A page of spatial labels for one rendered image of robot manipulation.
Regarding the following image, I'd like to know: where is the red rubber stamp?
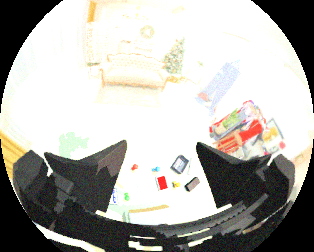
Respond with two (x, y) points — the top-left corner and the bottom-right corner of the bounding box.
(131, 163), (138, 170)

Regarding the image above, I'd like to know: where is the yellow hold stamp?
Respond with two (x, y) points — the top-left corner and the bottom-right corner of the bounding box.
(172, 181), (181, 188)

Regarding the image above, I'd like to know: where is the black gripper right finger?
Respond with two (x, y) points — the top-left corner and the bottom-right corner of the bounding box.
(196, 142), (272, 209)

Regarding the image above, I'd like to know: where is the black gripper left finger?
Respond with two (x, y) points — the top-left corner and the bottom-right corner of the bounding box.
(44, 138), (128, 213)

